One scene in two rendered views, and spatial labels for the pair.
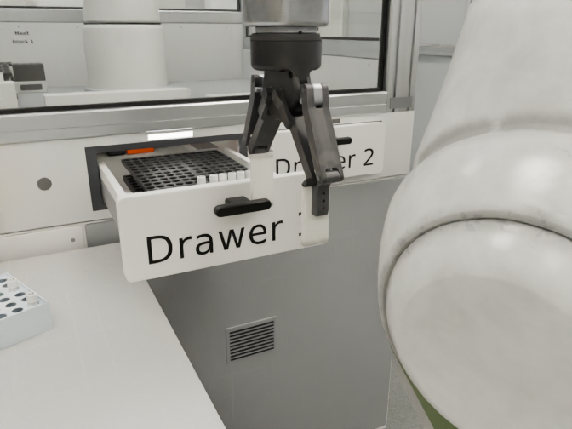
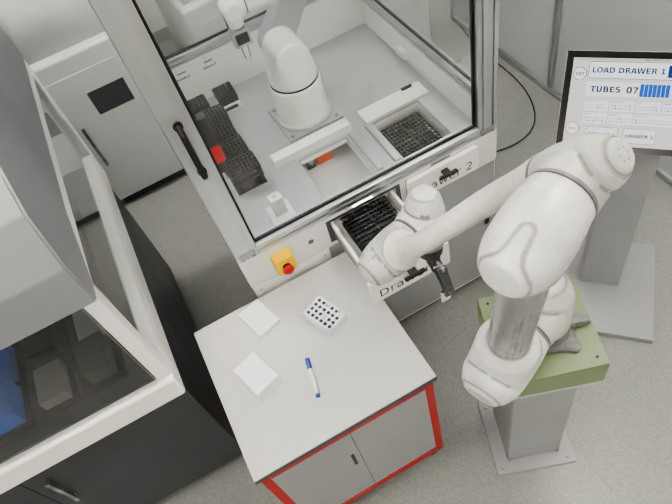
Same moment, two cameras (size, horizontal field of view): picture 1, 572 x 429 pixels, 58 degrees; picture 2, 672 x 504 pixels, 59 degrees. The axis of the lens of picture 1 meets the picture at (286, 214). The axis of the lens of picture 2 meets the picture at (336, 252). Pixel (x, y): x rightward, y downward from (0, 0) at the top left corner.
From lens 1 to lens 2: 1.42 m
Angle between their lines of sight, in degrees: 34
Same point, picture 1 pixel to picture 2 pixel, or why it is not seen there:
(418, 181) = (466, 371)
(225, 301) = not seen: hidden behind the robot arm
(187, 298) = not seen: hidden behind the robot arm
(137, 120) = (346, 202)
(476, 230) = (473, 386)
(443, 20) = not seen: outside the picture
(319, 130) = (445, 280)
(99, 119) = (330, 210)
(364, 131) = (465, 156)
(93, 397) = (378, 350)
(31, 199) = (306, 248)
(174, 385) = (403, 342)
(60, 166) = (316, 233)
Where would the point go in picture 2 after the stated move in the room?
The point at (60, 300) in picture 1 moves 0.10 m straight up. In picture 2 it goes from (342, 301) to (336, 285)
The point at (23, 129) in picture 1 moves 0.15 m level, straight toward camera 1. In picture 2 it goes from (299, 227) to (319, 256)
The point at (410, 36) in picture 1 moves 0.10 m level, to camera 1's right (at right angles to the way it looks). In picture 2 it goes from (490, 97) to (521, 92)
